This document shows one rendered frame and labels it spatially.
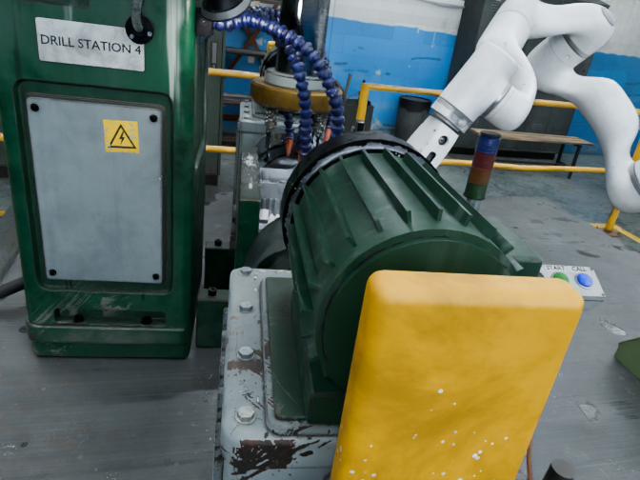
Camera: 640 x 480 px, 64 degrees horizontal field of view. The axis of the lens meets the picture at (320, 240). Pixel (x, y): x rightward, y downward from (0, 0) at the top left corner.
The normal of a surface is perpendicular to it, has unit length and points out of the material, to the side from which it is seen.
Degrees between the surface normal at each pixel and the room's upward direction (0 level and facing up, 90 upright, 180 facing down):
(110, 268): 90
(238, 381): 0
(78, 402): 0
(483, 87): 85
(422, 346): 90
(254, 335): 0
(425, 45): 90
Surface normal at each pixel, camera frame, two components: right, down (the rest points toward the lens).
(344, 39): 0.23, 0.44
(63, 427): 0.12, -0.90
